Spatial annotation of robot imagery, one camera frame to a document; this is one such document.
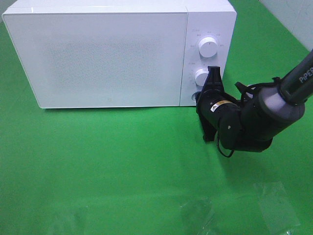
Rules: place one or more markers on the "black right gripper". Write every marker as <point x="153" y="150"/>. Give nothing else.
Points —
<point x="215" y="108"/>

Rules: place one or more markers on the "white microwave door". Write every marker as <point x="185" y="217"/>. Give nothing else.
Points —
<point x="101" y="60"/>

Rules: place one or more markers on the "white microwave knob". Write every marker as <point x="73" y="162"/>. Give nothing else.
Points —
<point x="208" y="47"/>
<point x="201" y="76"/>

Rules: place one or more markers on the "clear tape patch right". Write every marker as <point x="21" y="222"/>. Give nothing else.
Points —
<point x="277" y="211"/>

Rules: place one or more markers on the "white microwave oven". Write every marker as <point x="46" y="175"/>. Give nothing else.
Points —
<point x="215" y="18"/>

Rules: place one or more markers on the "round microwave door button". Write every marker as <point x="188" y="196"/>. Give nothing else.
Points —
<point x="195" y="96"/>

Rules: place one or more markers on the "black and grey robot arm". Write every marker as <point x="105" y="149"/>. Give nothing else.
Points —
<point x="263" y="110"/>

